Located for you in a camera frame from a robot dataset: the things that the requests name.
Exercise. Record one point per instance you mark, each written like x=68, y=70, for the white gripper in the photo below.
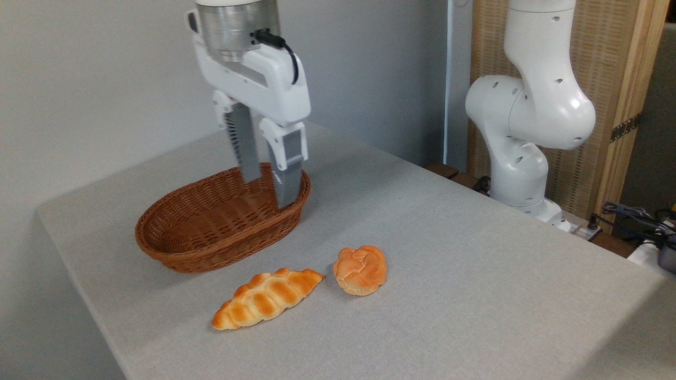
x=269, y=89

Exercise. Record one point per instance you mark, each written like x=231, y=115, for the round knotted bread roll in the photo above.
x=360, y=270

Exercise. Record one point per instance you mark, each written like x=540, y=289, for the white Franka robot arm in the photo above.
x=533, y=105

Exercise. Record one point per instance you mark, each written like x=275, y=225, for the long braided bread loaf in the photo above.
x=266, y=298

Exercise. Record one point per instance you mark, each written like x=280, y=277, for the brown wicker basket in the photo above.
x=174, y=253

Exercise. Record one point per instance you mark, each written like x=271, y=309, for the wooden rattan folding screen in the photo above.
x=607, y=53

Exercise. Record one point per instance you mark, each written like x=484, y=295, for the brass screen hinge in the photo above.
x=626, y=127

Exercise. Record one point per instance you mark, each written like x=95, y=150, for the grey box with white base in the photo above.
x=666, y=258

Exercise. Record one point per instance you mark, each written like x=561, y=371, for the white vertical wall pipe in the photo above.
x=449, y=79

